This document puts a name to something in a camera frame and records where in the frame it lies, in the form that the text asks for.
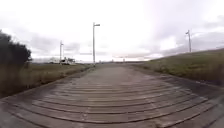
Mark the wooden plank boardwalk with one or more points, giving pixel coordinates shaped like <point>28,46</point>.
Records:
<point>113,100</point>

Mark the white vehicle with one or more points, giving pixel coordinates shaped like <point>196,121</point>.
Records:
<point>65,61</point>

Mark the dry grass strip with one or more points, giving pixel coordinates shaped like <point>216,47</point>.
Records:
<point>36,75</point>

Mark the grey pole on slope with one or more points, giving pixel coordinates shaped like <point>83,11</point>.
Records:
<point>189,41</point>

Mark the green grass slope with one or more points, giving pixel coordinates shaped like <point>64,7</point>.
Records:
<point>193,65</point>

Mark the dark bushes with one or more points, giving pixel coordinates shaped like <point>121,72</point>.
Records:
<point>13,53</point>

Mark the tall grey lamp post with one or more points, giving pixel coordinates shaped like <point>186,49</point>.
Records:
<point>93,43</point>

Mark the short grey lamp post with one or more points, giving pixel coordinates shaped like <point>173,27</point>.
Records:
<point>60,51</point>

